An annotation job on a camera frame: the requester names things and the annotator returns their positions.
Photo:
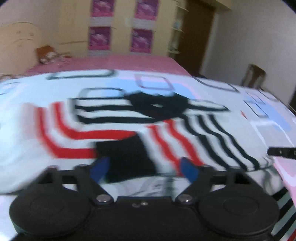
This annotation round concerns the pink bed cover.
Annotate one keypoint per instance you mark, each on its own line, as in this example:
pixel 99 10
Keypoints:
pixel 148 63

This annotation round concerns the dark brown wooden door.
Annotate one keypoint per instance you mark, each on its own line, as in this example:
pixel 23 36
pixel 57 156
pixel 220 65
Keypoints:
pixel 196 29

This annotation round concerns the striped white child sweater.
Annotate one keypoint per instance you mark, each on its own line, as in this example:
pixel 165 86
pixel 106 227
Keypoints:
pixel 145 135

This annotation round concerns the lower right purple poster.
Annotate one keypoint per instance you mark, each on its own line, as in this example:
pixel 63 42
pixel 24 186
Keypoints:
pixel 141 41

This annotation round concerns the cream wardrobe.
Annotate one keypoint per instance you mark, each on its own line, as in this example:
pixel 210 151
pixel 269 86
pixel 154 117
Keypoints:
pixel 75 21

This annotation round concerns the patterned white pink bedsheet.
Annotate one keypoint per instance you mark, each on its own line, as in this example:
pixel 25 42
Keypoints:
pixel 51 208

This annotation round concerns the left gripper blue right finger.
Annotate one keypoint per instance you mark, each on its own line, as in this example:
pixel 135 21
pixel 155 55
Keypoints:
pixel 200 182

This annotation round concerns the brown wooden chair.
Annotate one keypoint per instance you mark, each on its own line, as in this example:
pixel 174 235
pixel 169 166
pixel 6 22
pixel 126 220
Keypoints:
pixel 254 77

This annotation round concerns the upper right purple poster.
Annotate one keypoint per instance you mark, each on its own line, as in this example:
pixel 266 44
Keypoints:
pixel 147 9

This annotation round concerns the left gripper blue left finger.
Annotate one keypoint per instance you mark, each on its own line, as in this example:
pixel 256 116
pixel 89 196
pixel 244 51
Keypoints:
pixel 88 178

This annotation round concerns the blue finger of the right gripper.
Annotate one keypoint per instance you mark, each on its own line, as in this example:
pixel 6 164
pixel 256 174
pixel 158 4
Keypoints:
pixel 289 153

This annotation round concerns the cream corner shelf unit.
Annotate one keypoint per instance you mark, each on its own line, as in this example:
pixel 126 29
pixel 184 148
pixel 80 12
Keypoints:
pixel 177 28

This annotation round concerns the purple poster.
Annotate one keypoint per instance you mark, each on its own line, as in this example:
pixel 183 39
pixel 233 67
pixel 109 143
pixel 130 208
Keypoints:
pixel 99 38
pixel 147 9
pixel 141 41
pixel 102 8

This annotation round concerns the cream wooden headboard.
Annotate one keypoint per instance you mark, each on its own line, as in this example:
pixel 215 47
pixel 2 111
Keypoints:
pixel 19 42

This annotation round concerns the upper left purple poster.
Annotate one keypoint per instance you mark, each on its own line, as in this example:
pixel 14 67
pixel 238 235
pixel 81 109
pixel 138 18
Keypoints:
pixel 102 8

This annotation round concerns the lower left purple poster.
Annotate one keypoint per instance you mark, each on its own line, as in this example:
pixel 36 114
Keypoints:
pixel 99 38

